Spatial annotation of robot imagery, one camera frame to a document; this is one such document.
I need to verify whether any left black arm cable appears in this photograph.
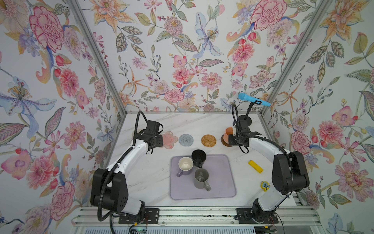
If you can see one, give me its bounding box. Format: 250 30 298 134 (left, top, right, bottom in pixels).
97 110 148 234

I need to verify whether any grey round patterned coaster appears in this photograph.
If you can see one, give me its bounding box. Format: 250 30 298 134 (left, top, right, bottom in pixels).
178 134 194 147

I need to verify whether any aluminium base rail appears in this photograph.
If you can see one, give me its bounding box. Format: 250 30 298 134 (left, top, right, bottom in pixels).
72 206 321 228

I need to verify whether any orange mug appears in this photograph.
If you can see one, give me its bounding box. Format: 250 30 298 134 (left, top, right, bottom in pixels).
223 127 233 145

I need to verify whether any brown wooden round coaster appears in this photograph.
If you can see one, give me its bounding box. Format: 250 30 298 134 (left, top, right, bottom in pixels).
221 138 231 147

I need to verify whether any yellow pencil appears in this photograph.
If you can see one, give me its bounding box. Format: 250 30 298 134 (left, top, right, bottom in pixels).
248 160 264 174

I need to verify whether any blue microphone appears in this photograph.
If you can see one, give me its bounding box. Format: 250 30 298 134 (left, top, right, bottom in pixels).
238 93 271 107

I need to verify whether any pink flower coaster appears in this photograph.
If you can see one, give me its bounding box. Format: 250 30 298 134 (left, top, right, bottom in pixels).
163 131 178 150

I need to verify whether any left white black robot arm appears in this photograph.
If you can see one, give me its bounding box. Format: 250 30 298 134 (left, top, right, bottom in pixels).
90 121 163 222

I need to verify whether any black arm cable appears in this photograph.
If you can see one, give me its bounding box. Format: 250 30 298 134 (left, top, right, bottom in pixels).
97 110 148 234
231 103 296 194

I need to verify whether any black microphone stand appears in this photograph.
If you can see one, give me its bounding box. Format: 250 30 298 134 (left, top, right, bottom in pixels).
239 100 262 127

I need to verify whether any dark grey mug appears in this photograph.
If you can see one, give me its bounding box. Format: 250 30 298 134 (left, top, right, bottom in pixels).
194 168 211 192

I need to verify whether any yellow round sticker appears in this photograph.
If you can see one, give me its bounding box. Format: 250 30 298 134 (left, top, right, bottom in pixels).
261 181 270 192

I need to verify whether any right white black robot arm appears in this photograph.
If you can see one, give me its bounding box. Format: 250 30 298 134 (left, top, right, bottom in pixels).
228 120 310 223

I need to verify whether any lavender rectangular mat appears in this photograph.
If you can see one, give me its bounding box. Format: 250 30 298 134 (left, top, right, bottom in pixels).
169 154 237 200

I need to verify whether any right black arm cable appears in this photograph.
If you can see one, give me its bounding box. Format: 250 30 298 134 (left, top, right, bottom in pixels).
231 103 296 194

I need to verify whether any grey mug cream interior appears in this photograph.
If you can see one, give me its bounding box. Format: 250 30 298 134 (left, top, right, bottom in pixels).
176 157 194 177

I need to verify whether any black mug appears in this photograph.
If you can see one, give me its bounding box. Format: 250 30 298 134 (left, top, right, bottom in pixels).
191 149 206 168

